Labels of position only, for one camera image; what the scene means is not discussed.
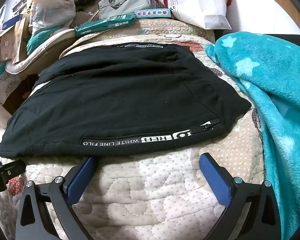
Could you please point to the black pants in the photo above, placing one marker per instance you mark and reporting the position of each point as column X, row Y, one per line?
column 115, row 100

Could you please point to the teal star fleece blanket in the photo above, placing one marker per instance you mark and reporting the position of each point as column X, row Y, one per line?
column 277, row 80

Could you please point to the green paper ream pack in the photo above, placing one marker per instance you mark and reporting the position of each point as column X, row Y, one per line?
column 102, row 25

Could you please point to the grey laptop bag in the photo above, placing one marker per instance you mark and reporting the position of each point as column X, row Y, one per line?
column 125, row 5

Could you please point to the teal box with shapes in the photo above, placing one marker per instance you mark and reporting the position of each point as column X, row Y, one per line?
column 152, row 13

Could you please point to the teal soft package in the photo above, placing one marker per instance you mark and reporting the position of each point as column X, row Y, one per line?
column 37, row 41

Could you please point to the clear plastic bag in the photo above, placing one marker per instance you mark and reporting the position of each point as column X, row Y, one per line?
column 52, row 12

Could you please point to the beige patchwork quilt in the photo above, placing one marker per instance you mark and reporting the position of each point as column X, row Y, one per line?
column 152, row 185

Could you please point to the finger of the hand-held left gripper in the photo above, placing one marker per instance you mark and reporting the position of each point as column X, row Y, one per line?
column 13, row 168

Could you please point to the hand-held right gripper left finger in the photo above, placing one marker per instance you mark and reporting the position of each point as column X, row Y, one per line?
column 82, row 176

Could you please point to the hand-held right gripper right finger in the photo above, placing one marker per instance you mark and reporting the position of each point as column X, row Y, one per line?
column 215, row 177

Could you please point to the white paper bag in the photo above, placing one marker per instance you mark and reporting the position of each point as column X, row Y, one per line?
column 202, row 2

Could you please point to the cardboard boxes pile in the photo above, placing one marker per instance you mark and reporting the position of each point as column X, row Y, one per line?
column 16, row 37

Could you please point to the folded beige quilted mat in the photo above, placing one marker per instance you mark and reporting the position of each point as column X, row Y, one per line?
column 47, row 52

